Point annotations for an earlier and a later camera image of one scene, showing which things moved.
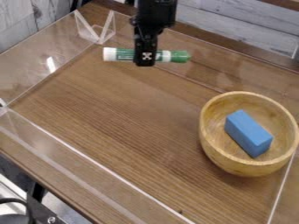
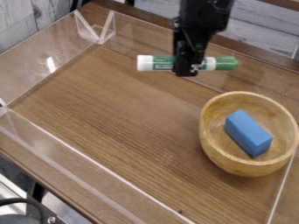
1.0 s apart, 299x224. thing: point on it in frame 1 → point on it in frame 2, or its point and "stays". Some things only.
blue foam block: (247, 133) stays
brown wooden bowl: (271, 115) stays
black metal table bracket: (39, 213) stays
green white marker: (165, 56) → (159, 62)
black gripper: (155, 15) → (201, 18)
